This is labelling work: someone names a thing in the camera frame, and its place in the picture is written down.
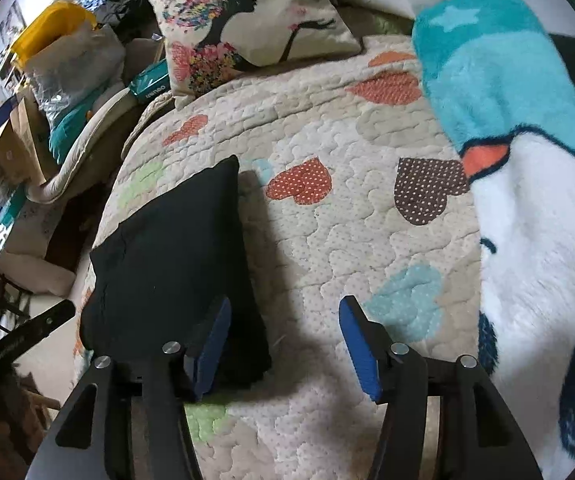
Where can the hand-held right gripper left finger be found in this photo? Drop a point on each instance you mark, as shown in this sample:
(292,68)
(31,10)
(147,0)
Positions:
(212,350)

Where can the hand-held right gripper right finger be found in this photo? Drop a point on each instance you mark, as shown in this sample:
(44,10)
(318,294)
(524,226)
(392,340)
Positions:
(362,350)

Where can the black pants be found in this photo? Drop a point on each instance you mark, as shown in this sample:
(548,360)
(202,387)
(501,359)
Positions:
(167,260)

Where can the wooden stool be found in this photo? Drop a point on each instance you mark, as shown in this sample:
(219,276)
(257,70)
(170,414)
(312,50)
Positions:
(2,430)

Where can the quilted heart-pattern bedspread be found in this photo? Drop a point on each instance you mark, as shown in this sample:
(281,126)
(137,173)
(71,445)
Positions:
(317,220)

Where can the beige padded cushion bed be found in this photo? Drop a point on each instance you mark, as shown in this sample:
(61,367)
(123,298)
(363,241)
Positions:
(87,155)

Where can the tall cardboard box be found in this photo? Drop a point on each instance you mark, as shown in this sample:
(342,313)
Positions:
(30,140)

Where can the teal cloth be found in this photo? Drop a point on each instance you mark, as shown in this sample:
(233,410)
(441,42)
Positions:
(70,135)

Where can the teal printed plush blanket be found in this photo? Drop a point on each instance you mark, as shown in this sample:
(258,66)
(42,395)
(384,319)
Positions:
(527,210)

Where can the blue box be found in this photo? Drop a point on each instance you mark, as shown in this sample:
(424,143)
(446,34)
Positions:
(0,115)

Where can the clear plastic bag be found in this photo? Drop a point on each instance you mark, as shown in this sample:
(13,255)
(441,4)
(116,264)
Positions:
(77,70)

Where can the teal tissue pack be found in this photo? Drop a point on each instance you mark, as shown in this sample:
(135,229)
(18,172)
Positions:
(150,85)

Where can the yellow bag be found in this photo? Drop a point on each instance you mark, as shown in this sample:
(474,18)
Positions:
(47,35)

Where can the printed floral cushion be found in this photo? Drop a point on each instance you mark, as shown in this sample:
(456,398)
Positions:
(257,20)

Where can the black clothing pile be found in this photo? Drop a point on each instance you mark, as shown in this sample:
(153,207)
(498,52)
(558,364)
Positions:
(132,5)

